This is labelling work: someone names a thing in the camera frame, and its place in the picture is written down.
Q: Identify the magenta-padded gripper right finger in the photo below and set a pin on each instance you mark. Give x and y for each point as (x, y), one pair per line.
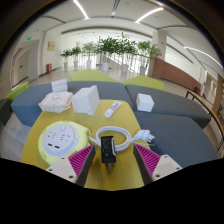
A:
(165, 166)

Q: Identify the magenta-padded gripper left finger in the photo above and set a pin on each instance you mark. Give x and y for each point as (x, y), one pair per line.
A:
(63, 168)

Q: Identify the dark multi-port charger block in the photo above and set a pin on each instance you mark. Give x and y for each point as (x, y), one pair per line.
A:
(108, 150)

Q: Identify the round white yellow-green power strip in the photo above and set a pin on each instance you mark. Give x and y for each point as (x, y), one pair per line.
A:
(61, 140)

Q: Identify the grey upholstered seat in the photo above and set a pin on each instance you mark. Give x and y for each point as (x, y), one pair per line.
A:
(28, 105)
(176, 103)
(176, 140)

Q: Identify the soft tissue pack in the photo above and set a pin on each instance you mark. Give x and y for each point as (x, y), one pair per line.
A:
(56, 101)

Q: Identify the white cube box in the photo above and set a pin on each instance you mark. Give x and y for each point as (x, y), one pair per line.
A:
(145, 102)

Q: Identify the large white box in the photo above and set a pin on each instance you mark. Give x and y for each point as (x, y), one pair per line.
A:
(85, 100)

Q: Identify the white tube with red print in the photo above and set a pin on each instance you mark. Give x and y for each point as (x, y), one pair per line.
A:
(112, 110)

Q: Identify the dark grey pouf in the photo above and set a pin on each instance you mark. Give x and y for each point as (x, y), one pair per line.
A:
(4, 111)

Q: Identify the small white stacked box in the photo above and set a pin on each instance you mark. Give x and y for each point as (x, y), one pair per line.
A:
(59, 85)

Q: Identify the green upholstered seat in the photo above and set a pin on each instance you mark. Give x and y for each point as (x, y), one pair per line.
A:
(18, 91)
(90, 76)
(145, 82)

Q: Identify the red fire extinguisher cabinet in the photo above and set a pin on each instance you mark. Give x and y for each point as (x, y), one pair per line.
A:
(49, 68)

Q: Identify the group of potted plants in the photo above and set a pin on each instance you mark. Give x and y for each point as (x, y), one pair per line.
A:
(108, 48)

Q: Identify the green exit sign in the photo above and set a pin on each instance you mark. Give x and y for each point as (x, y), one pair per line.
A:
(29, 38)

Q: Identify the group of ceiling strip lights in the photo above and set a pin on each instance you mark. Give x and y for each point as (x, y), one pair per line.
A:
(81, 9)

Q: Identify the wooden bench with black frame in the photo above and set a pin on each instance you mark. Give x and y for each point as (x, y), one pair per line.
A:
(208, 110)

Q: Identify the framed wall picture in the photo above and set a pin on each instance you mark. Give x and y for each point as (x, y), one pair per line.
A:
(51, 46)

